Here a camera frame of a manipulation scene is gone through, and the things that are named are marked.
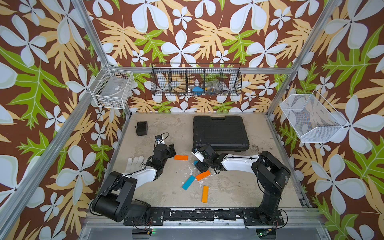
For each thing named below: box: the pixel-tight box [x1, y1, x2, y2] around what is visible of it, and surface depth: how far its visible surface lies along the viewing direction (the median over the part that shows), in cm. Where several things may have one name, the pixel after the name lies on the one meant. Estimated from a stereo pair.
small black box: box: [136, 121, 148, 136], surface depth 110 cm
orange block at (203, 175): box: [196, 170, 211, 181], surface depth 90 cm
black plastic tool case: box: [193, 115, 250, 152], surface depth 102 cm
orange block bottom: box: [201, 185, 210, 204], surface depth 84 cm
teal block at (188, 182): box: [181, 175, 196, 191], surface depth 88 cm
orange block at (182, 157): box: [174, 155, 189, 161], surface depth 98 cm
